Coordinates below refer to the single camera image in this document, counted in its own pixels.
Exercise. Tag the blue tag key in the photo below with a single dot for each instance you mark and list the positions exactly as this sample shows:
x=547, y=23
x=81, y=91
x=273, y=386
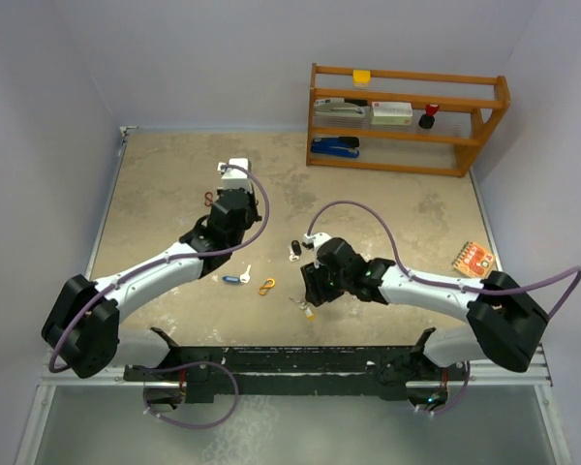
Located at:
x=243, y=278

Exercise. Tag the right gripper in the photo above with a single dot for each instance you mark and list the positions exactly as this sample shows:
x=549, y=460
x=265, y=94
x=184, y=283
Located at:
x=316, y=293

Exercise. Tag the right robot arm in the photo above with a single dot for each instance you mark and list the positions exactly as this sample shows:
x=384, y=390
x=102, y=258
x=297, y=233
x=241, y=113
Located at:
x=500, y=321

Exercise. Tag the grey stapler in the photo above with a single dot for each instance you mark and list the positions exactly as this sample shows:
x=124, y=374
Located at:
x=341, y=107

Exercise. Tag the white cardboard box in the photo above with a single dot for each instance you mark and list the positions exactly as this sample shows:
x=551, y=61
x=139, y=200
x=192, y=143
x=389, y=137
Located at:
x=391, y=113

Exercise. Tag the yellow block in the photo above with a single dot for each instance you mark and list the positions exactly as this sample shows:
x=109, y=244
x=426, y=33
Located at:
x=361, y=78

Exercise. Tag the black base frame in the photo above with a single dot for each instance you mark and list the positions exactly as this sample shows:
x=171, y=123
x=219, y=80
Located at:
x=393, y=373

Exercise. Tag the yellow tag key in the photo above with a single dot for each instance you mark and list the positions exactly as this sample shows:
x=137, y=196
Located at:
x=304, y=306

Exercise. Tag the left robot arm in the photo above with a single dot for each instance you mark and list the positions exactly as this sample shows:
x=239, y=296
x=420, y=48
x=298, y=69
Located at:
x=83, y=327

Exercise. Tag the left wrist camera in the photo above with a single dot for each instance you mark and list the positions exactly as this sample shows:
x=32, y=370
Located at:
x=234, y=174

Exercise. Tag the black tag key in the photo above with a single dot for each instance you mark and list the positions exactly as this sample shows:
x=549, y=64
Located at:
x=295, y=251

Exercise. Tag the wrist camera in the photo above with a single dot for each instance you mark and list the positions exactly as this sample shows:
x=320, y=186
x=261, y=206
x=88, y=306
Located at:
x=313, y=241
x=234, y=174

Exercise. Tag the orange carabiner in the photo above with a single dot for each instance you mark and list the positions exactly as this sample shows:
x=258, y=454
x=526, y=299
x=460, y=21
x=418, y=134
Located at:
x=266, y=287

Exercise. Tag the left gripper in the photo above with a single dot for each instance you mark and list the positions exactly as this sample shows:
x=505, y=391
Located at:
x=253, y=215

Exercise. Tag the wooden shelf rack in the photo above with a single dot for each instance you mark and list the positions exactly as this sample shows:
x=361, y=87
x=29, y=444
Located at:
x=471, y=108

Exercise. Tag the blue stapler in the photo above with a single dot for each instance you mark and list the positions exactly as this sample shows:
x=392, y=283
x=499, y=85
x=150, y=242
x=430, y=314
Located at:
x=344, y=147

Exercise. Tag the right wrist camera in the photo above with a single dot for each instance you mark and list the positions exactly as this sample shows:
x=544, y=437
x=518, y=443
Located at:
x=313, y=241

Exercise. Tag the orange spiral notebook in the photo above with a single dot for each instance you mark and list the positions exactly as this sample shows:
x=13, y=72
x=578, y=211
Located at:
x=474, y=261

